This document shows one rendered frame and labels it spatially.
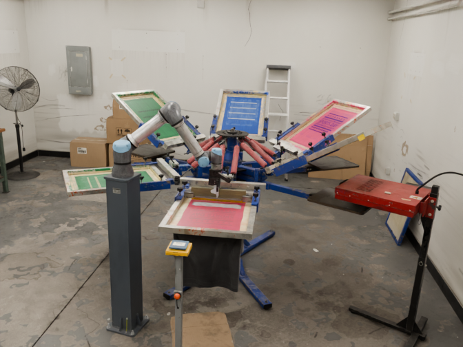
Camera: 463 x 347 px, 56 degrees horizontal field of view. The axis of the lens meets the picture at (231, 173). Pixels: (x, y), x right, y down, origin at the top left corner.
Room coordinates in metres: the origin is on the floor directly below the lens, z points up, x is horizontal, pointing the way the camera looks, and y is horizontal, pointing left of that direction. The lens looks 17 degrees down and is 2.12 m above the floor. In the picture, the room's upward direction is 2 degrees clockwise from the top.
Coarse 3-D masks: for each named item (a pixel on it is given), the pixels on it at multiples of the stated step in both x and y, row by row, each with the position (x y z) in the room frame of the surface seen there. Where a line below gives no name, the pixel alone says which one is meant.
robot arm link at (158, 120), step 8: (176, 104) 3.02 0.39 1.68; (160, 112) 3.00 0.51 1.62; (152, 120) 3.00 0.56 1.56; (160, 120) 3.00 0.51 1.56; (144, 128) 2.99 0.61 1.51; (152, 128) 2.99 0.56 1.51; (128, 136) 2.98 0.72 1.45; (136, 136) 2.98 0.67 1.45; (144, 136) 2.99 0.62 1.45; (136, 144) 2.99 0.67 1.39
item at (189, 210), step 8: (192, 200) 3.08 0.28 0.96; (200, 200) 3.08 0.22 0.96; (208, 200) 3.09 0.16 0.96; (192, 208) 2.92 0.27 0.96; (208, 208) 2.94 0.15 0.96; (184, 216) 2.77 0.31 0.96; (184, 224) 2.63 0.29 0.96; (192, 224) 2.63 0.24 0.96; (200, 224) 2.64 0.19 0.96; (208, 224) 2.64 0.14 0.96
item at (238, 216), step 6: (240, 204) 3.03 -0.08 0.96; (234, 210) 2.92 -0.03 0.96; (240, 210) 2.92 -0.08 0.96; (234, 216) 2.80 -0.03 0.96; (240, 216) 2.81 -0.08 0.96; (234, 222) 2.70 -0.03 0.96; (216, 228) 2.59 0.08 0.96; (222, 228) 2.60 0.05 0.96; (228, 228) 2.60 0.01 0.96; (234, 228) 2.61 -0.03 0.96
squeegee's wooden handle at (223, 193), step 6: (192, 186) 3.10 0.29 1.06; (198, 192) 3.07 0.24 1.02; (204, 192) 3.07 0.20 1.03; (210, 192) 3.07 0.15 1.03; (222, 192) 3.06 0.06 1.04; (228, 192) 3.05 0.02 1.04; (234, 192) 3.05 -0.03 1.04; (240, 192) 3.04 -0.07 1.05; (234, 198) 3.05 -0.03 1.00; (240, 198) 3.04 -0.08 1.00
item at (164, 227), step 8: (248, 192) 3.21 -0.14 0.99; (176, 200) 2.97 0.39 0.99; (176, 208) 2.84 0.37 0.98; (256, 208) 2.96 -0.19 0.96; (168, 216) 2.67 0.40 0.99; (160, 224) 2.53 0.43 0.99; (168, 224) 2.61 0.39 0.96; (248, 224) 2.59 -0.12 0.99; (168, 232) 2.50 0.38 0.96; (176, 232) 2.50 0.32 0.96; (184, 232) 2.49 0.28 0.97; (192, 232) 2.49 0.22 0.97; (200, 232) 2.48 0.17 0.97; (208, 232) 2.48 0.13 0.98; (216, 232) 2.47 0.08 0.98; (224, 232) 2.47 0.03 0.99; (232, 232) 2.47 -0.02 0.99; (240, 232) 2.47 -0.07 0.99; (248, 232) 2.47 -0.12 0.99
